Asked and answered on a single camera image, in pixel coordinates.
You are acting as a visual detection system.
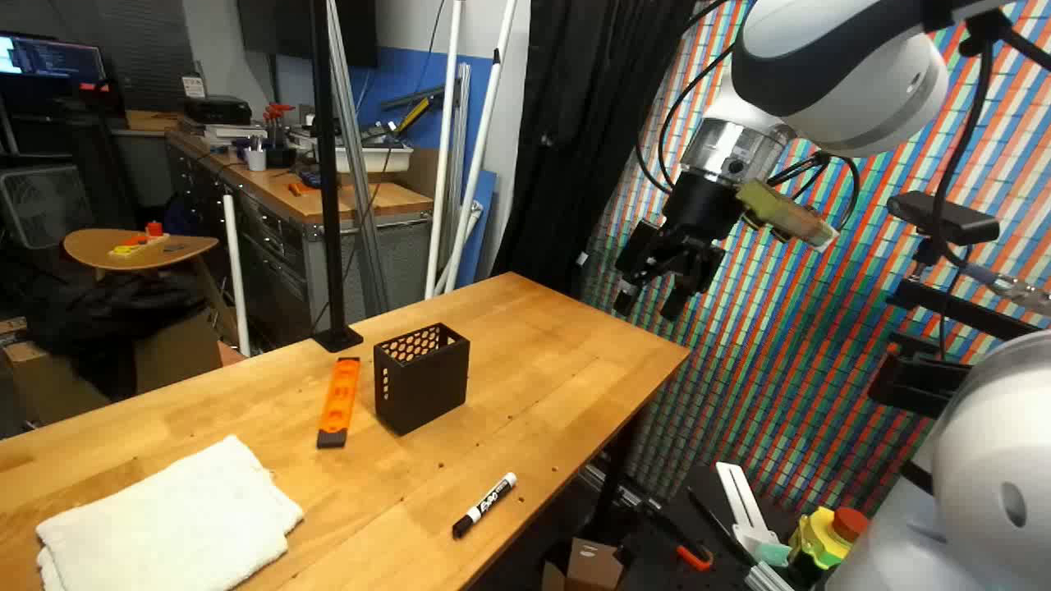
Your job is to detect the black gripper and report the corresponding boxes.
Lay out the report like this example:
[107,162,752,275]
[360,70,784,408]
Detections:
[608,164,763,326]

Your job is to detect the white terry towel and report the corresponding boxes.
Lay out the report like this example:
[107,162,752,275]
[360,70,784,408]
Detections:
[34,432,309,591]

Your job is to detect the black perforated box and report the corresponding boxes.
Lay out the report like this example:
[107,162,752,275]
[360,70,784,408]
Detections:
[371,318,474,438]

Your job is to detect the small cardboard box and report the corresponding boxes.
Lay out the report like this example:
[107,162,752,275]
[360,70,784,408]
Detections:
[538,534,627,591]

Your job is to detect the large cardboard box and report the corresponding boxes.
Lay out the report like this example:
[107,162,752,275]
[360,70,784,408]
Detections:
[129,308,230,393]

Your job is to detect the colourful patterned backdrop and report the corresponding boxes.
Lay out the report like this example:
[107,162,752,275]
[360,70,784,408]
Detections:
[575,0,1051,532]

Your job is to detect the white slanted pole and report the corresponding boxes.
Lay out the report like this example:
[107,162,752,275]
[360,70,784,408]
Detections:
[435,0,519,298]

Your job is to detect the white upright pole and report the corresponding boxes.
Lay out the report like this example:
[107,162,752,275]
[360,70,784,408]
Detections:
[421,0,465,305]

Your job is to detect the black marker pen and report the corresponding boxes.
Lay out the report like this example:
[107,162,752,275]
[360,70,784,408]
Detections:
[451,470,523,543]

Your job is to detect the yellow green red toy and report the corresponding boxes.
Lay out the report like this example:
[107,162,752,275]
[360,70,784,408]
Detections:
[788,502,875,576]

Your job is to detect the orange marker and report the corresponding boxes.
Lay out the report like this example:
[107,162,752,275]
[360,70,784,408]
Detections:
[317,354,365,453]

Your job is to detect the black pole stand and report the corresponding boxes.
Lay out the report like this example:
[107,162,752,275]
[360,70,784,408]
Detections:
[309,0,369,354]

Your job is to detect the wooden top workbench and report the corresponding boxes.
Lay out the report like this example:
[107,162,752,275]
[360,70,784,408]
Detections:
[161,123,438,354]

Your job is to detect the short white pole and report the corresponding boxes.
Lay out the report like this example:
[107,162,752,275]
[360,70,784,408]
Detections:
[220,189,253,362]

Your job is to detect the black printer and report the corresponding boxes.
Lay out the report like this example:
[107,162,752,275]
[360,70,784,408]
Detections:
[179,91,255,129]

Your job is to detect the round wooden stool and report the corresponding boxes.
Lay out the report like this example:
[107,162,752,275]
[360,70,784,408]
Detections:
[59,221,225,275]

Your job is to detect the black bag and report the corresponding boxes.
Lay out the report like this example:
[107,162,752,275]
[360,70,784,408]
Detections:
[23,267,213,404]

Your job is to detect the computer monitor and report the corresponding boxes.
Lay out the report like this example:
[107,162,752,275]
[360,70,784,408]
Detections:
[0,29,112,87]

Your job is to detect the tan wrist camera mount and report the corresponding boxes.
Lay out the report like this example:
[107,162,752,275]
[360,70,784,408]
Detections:
[735,176,840,249]

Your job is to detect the white plastic bracket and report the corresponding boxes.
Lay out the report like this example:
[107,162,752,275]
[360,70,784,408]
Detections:
[713,461,788,558]

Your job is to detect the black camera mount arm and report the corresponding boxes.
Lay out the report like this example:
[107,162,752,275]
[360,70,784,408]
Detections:
[868,241,1045,421]

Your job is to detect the black camera on mount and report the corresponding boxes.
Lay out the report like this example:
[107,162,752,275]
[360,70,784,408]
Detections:
[883,187,1002,249]

